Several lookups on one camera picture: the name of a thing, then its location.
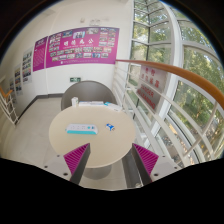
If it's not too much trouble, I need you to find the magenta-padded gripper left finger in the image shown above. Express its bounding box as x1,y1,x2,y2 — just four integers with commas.
42,143,92,186

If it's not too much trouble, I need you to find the white stair railing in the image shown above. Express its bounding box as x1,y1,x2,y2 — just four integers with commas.
0,85,19,126

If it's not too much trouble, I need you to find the grey table pedestal base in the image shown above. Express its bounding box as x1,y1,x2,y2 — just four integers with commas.
81,163,113,181

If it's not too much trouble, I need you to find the large magenta wall poster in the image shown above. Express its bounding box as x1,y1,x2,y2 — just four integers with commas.
44,26,120,69

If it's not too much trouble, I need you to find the grey curved chair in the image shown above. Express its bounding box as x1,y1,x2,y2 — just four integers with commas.
60,80,118,111

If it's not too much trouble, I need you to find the narrow magenta wall poster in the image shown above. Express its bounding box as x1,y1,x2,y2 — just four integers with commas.
32,35,49,72

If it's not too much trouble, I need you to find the white railing with wooden handrail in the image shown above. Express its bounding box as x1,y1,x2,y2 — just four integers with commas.
113,59,224,168

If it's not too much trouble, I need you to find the white photo wall panel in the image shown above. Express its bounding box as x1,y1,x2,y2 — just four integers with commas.
13,64,23,96
21,48,34,84

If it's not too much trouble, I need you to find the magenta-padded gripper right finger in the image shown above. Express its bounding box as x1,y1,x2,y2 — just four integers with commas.
131,143,185,186

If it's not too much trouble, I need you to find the small white box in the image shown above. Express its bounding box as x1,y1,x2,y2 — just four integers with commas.
71,96,80,108

